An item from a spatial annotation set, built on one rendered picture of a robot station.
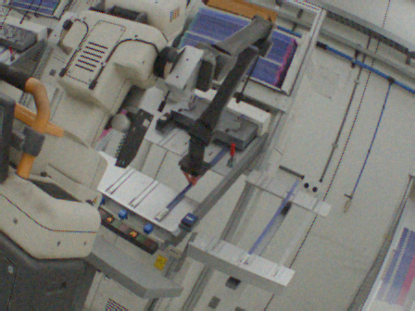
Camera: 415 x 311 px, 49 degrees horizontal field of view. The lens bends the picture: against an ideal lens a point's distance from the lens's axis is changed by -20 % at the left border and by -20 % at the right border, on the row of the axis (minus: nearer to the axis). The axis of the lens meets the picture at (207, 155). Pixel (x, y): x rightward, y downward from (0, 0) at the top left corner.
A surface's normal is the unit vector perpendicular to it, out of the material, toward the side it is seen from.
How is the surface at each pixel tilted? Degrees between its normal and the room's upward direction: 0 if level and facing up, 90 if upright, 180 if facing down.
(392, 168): 90
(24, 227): 90
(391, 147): 90
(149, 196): 42
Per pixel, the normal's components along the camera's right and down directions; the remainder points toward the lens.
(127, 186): 0.11, -0.77
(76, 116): -0.19, -0.25
